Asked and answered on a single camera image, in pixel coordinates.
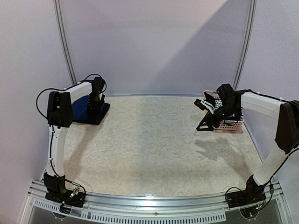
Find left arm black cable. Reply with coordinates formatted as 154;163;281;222
35;73;108;182

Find aluminium front rail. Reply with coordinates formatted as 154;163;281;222
19;181;292;224

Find left aluminium frame post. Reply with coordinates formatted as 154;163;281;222
53;0;77;84

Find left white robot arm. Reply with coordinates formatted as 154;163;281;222
44;74;110;182

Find black white striped garment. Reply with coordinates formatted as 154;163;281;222
215;99;222;110

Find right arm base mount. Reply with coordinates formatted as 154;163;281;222
225;182;274;221

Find dark blue denim jeans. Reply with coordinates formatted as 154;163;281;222
73;103;110;125

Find pink plastic laundry basket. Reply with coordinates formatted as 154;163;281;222
204;90;244;133

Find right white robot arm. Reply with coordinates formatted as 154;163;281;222
194;84;299;186

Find aluminium frame post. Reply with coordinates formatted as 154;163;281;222
53;0;77;84
233;0;256;90

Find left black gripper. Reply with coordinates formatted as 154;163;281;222
86;93;105;112

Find blue garment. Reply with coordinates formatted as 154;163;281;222
72;96;89;122

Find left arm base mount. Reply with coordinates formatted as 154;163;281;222
43;172;86;208

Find right aluminium frame post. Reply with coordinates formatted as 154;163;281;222
233;0;256;90

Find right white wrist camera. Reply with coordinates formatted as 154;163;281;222
194;99;215;114

